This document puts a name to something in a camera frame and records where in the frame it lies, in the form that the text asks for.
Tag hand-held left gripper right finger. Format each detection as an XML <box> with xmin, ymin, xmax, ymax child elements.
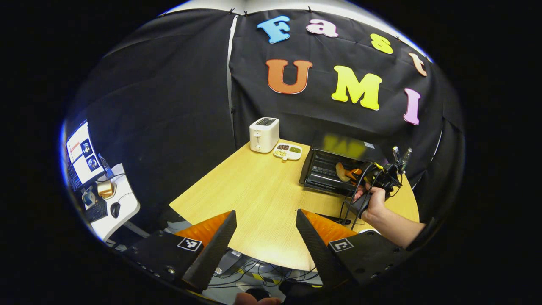
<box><xmin>295</xmin><ymin>208</ymin><xmax>411</xmax><ymax>289</ymax></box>

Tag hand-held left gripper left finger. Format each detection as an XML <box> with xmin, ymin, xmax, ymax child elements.
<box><xmin>123</xmin><ymin>210</ymin><xmax>238</xmax><ymax>293</ymax></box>

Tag golden bread roll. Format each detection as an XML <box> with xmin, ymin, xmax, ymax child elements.
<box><xmin>335</xmin><ymin>162</ymin><xmax>352</xmax><ymax>183</ymax></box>

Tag black electric oven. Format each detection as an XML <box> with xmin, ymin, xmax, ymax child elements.
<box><xmin>295</xmin><ymin>133</ymin><xmax>388</xmax><ymax>225</ymax></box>

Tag white divided snack dish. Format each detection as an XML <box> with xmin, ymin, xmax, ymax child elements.
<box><xmin>272</xmin><ymin>143</ymin><xmax>303</xmax><ymax>161</ymax></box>

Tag white toaster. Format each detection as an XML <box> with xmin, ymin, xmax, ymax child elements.
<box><xmin>249</xmin><ymin>117</ymin><xmax>280</xmax><ymax>153</ymax></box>

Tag white office desk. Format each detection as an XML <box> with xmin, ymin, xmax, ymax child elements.
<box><xmin>83</xmin><ymin>163</ymin><xmax>141</xmax><ymax>243</ymax></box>

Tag brown tape roll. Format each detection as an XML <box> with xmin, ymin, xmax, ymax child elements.
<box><xmin>97</xmin><ymin>180</ymin><xmax>116</xmax><ymax>200</ymax></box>

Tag black keyboard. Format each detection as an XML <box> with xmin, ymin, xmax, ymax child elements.
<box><xmin>84</xmin><ymin>199</ymin><xmax>109</xmax><ymax>224</ymax></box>

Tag computer monitor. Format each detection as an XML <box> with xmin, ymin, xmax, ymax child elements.
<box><xmin>65</xmin><ymin>121</ymin><xmax>107</xmax><ymax>192</ymax></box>

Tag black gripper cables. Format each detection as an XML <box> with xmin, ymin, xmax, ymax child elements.
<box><xmin>338</xmin><ymin>163</ymin><xmax>384</xmax><ymax>226</ymax></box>

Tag bundle of black floor cables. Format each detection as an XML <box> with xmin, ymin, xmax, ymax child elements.
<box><xmin>207</xmin><ymin>253</ymin><xmax>323</xmax><ymax>289</ymax></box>

